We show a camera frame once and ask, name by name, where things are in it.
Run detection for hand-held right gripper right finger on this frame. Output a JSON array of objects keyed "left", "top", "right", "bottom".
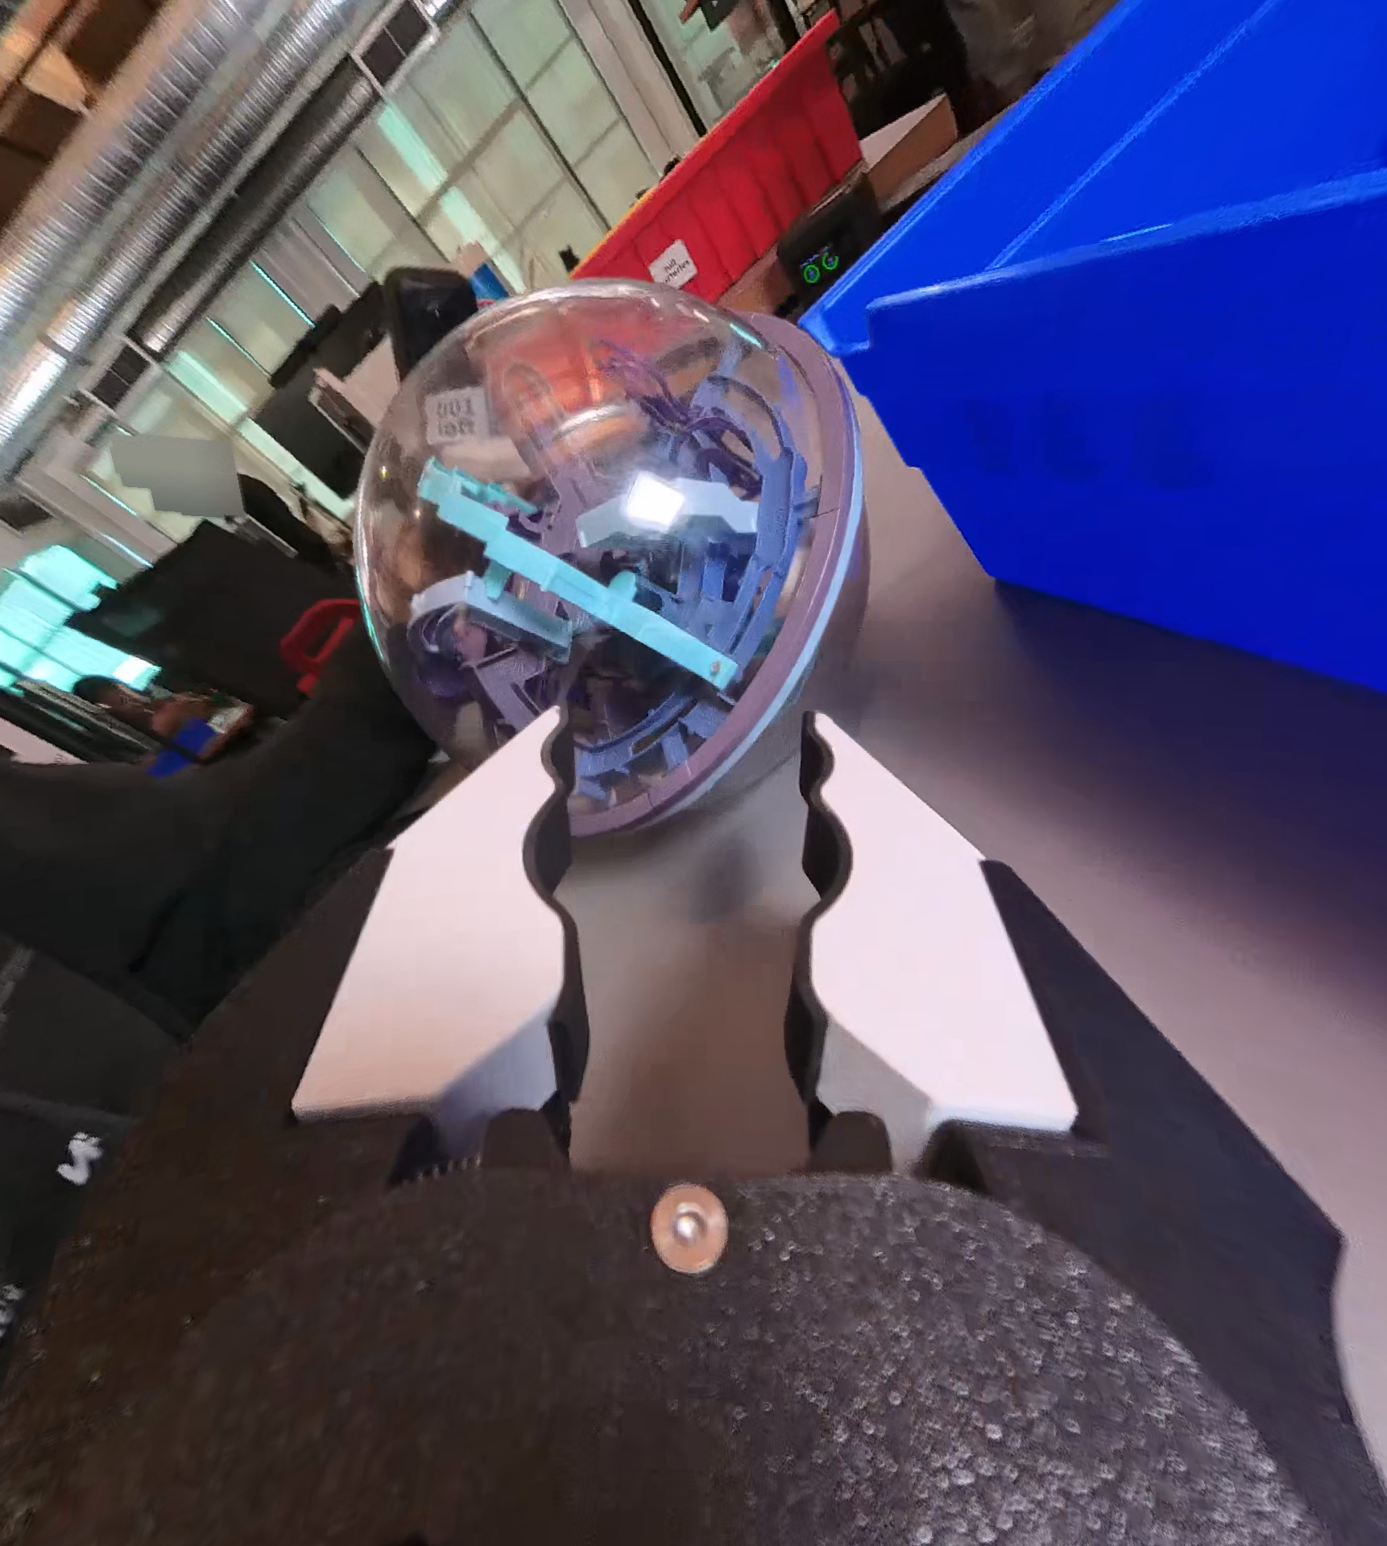
[{"left": 783, "top": 711, "right": 1079, "bottom": 1170}]

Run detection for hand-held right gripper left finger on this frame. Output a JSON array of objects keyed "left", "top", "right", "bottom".
[{"left": 291, "top": 705, "right": 593, "bottom": 1149}]

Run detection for clear plastic maze ball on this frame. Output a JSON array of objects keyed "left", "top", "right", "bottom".
[{"left": 353, "top": 280, "right": 870, "bottom": 837}]

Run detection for red plastic object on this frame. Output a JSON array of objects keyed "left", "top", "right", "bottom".
[{"left": 280, "top": 597, "right": 362, "bottom": 695}]

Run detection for red plastic bin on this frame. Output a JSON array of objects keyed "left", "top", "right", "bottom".
[{"left": 572, "top": 11, "right": 865, "bottom": 304}]

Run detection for black charger with green display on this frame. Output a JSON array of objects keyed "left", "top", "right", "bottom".
[{"left": 778, "top": 193, "right": 889, "bottom": 291}]

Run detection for blue plastic bin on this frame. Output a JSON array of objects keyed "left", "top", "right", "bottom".
[{"left": 799, "top": 0, "right": 1387, "bottom": 715}]

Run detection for silver ventilation duct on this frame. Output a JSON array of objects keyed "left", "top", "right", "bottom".
[{"left": 0, "top": 0, "right": 430, "bottom": 545}]

